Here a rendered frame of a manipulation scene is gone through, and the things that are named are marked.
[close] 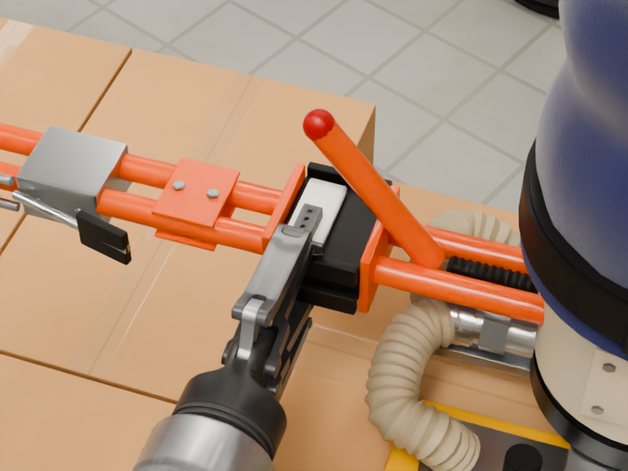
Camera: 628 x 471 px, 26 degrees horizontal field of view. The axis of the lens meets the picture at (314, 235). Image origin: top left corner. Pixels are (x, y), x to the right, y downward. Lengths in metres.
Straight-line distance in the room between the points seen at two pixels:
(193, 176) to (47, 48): 1.14
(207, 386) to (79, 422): 0.80
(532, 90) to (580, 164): 2.10
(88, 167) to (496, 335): 0.34
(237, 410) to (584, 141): 0.28
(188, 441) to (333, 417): 0.24
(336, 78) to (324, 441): 1.89
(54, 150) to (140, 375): 0.68
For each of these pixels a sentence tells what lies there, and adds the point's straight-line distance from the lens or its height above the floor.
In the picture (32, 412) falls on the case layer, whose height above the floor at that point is 0.54.
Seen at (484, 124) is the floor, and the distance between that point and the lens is 2.83.
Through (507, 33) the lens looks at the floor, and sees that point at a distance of 3.05.
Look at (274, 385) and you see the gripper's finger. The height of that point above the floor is 1.16.
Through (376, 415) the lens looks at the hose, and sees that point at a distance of 1.01.
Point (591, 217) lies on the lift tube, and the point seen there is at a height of 1.34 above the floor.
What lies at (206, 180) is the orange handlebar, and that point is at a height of 1.18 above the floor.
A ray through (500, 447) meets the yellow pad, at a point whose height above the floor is 1.06.
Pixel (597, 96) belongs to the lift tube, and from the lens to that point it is 0.78.
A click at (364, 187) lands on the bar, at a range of 0.97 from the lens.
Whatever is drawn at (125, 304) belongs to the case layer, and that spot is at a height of 0.54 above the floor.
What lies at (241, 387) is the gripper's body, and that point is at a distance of 0.91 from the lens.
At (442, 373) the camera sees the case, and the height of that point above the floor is 1.04.
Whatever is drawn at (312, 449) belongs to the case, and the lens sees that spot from 1.07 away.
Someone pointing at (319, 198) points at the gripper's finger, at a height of 1.19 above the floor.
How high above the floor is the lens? 1.94
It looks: 49 degrees down
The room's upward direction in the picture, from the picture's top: straight up
